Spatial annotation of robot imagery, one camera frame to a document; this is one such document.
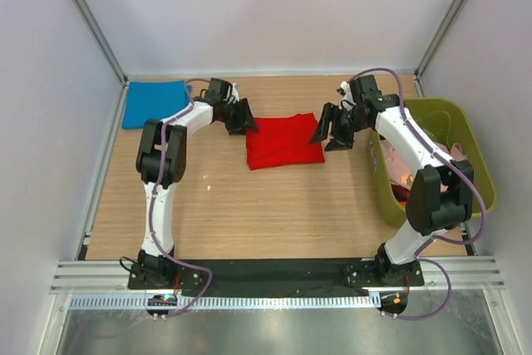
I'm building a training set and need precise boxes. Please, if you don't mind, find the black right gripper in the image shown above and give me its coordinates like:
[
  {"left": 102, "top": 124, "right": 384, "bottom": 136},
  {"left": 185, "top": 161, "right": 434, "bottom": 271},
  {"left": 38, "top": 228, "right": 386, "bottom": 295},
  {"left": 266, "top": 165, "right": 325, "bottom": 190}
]
[{"left": 309, "top": 102, "right": 369, "bottom": 152}]

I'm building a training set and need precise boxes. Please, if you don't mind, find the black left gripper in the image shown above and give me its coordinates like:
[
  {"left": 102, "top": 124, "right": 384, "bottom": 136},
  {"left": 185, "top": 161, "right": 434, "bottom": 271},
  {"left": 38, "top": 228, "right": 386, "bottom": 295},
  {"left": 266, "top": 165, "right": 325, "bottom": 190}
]
[{"left": 219, "top": 99, "right": 259, "bottom": 136}]

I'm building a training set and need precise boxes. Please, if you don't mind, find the red t-shirt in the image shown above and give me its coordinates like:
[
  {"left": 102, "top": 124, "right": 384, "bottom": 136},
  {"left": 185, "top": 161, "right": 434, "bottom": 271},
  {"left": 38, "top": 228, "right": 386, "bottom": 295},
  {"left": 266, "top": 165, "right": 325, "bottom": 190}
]
[{"left": 246, "top": 113, "right": 325, "bottom": 170}]

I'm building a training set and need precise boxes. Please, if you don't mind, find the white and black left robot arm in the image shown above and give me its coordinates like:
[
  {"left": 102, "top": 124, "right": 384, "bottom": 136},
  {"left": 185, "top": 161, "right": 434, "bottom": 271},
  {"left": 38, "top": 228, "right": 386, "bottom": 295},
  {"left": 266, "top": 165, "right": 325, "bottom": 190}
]
[{"left": 128, "top": 78, "right": 259, "bottom": 289}]

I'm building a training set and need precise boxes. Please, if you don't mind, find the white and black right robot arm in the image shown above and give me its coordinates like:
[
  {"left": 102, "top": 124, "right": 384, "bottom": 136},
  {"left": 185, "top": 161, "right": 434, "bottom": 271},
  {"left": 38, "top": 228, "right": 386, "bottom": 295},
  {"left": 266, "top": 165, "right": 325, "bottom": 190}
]
[{"left": 310, "top": 74, "right": 475, "bottom": 285}]

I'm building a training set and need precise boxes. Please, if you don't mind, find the pink t-shirt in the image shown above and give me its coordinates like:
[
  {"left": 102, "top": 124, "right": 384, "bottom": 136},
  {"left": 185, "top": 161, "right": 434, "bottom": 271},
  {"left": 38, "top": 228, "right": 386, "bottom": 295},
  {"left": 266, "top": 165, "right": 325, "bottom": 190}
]
[{"left": 381, "top": 139, "right": 467, "bottom": 185}]

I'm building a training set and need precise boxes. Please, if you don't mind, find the white printed t-shirt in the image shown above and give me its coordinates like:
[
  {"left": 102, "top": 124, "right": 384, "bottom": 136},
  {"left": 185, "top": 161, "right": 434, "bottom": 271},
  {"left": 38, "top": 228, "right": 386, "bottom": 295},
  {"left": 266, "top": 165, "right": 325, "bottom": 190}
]
[{"left": 397, "top": 173, "right": 414, "bottom": 190}]

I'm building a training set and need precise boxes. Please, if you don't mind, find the dark maroon t-shirt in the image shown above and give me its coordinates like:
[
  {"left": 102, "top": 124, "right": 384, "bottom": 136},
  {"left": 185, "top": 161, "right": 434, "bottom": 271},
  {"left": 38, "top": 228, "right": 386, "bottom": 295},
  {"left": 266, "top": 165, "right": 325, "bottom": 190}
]
[{"left": 391, "top": 184, "right": 410, "bottom": 206}]

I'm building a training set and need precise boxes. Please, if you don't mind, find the folded blue t-shirt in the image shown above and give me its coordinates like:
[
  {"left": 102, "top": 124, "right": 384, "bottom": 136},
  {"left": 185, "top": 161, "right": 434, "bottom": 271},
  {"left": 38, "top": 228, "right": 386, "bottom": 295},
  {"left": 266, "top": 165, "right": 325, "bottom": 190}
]
[{"left": 121, "top": 81, "right": 192, "bottom": 130}]

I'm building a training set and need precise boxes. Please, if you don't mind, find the olive green plastic bin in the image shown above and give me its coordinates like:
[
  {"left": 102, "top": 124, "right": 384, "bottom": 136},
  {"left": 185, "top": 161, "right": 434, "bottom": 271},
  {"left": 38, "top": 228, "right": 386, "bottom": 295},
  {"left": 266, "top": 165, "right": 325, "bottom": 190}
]
[{"left": 367, "top": 97, "right": 497, "bottom": 229}]

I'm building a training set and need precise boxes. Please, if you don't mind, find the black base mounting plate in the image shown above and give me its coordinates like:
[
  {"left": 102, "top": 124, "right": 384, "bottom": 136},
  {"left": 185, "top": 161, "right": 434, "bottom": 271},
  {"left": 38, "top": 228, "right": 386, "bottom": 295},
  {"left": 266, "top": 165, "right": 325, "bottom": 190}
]
[{"left": 126, "top": 258, "right": 425, "bottom": 298}]

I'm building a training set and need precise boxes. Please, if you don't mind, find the aluminium front rail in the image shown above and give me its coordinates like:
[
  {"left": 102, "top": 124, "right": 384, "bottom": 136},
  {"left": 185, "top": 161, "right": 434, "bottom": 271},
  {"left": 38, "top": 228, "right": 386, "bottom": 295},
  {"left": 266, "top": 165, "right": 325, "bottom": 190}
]
[{"left": 50, "top": 256, "right": 505, "bottom": 298}]

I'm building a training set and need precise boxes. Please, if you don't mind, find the white slotted cable duct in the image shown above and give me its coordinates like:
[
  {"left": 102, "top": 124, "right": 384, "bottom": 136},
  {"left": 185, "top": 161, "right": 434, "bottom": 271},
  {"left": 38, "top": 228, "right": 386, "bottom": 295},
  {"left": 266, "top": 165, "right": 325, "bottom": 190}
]
[{"left": 70, "top": 293, "right": 381, "bottom": 312}]

